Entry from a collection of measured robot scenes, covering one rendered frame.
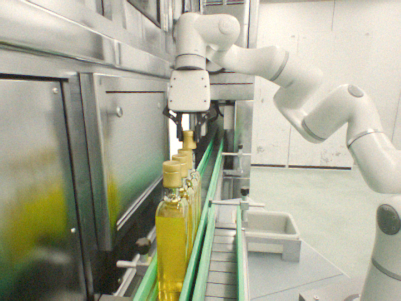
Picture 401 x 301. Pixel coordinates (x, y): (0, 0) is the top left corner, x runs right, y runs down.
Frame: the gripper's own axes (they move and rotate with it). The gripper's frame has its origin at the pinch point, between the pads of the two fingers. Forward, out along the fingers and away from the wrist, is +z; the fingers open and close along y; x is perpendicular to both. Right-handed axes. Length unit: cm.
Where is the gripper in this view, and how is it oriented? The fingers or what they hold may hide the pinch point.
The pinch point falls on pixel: (188, 133)
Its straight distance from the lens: 63.5
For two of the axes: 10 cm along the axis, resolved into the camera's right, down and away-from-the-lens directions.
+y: 9.9, 0.2, -1.1
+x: 1.1, 0.2, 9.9
